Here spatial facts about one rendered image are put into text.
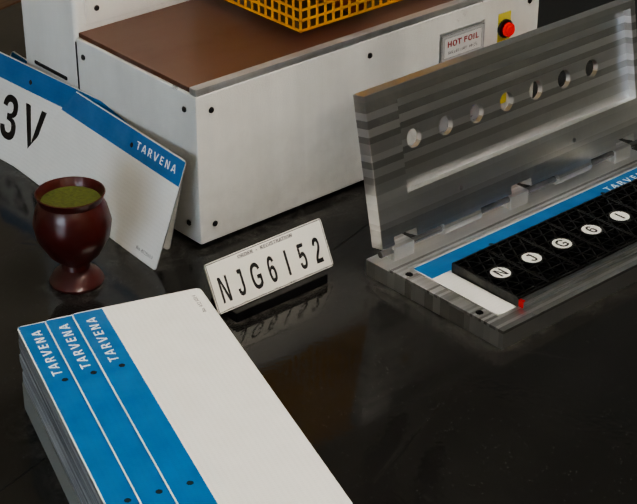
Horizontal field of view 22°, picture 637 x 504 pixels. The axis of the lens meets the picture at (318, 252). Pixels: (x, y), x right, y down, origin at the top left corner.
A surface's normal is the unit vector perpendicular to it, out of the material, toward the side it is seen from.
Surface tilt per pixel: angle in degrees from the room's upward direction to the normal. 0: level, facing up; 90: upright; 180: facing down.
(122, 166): 69
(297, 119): 90
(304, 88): 90
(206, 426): 0
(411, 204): 79
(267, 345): 0
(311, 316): 0
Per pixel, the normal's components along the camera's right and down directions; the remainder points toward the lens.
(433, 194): 0.65, 0.19
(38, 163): -0.74, -0.04
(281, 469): 0.00, -0.87
